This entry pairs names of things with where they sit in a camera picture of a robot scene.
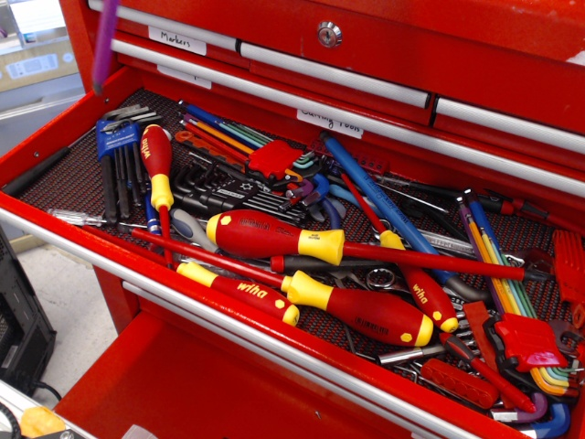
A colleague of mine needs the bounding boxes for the violet Allen key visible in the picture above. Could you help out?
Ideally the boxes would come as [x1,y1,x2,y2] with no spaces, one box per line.
[91,0,120,95]

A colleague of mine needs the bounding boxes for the rainbow Allen key set left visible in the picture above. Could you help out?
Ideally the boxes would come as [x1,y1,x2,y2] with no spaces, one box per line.
[178,100,306,183]

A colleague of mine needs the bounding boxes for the rainbow allen key set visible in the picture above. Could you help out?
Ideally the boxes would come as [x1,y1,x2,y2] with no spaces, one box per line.
[178,100,306,183]
[457,189,579,400]

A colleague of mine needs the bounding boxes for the black torx key set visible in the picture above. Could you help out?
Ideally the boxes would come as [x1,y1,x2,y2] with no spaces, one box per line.
[171,162,307,225]

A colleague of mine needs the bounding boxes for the long blue Allen key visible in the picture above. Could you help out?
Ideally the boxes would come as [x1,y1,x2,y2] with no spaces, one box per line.
[320,131,491,302]

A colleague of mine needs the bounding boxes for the blue Allen key holder set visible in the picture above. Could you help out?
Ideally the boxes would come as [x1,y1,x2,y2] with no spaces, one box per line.
[96,104,160,224]

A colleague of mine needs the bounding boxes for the rainbow Allen key set right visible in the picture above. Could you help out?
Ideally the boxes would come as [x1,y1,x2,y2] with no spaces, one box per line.
[457,189,579,400]

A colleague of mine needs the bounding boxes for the red key holder right edge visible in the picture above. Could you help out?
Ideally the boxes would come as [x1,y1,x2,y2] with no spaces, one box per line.
[552,230,584,329]

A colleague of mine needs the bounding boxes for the red tool chest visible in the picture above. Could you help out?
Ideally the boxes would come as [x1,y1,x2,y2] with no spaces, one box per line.
[0,0,585,439]

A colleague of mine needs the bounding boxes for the large red yellow screwdriver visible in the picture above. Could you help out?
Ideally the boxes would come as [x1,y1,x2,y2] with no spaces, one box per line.
[207,209,553,282]

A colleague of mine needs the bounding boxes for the red yellow wiha screwdriver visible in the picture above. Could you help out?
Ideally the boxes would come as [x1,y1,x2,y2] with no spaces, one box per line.
[81,225,300,327]

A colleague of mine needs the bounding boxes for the white label cutting tools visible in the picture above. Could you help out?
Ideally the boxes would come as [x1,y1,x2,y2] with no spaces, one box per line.
[296,109,364,139]

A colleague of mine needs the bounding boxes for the silver combination wrench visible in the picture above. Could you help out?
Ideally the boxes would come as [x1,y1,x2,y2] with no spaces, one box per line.
[328,267,412,294]

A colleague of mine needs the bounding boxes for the long red yellow screwdriver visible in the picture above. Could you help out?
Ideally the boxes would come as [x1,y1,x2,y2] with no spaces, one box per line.
[128,228,434,347]

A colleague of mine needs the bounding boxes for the red yellow screwdriver right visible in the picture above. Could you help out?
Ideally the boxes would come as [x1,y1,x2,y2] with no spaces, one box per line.
[341,174,459,333]

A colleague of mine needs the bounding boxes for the small red yellow screwdriver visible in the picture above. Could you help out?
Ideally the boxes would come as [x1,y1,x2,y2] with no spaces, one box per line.
[141,124,177,271]

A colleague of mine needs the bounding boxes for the open red drawer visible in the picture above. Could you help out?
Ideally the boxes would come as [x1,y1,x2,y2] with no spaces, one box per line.
[0,66,585,439]

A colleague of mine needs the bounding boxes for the silver drawer lock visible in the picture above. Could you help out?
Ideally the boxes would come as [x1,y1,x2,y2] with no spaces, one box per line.
[317,21,343,48]

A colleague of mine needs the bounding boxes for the white label markers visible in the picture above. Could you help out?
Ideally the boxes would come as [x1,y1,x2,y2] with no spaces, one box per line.
[148,27,207,56]

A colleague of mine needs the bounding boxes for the red bit holder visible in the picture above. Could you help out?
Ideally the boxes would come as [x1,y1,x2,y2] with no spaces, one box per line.
[420,359,500,409]

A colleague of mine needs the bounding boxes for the red black small screwdriver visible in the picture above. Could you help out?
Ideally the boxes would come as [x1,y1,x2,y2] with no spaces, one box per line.
[440,332,537,413]

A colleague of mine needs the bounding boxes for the black rod drawer left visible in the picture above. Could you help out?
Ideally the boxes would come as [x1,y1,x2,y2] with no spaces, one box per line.
[1,128,95,197]

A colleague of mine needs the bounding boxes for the black computer case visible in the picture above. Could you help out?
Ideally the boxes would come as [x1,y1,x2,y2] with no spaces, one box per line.
[1,234,57,396]

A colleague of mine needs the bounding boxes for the cardboard box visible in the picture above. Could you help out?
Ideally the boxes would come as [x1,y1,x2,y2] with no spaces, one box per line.
[1,40,79,91]

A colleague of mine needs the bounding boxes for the yellow sponge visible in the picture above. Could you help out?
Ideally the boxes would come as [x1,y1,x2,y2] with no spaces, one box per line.
[19,407,67,438]

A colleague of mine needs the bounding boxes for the grey blue handle screwdriver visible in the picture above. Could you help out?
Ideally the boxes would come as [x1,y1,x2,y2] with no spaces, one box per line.
[170,209,218,252]

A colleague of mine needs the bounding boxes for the clear handle small screwdriver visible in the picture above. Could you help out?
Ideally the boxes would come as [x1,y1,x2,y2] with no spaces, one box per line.
[47,209,146,229]

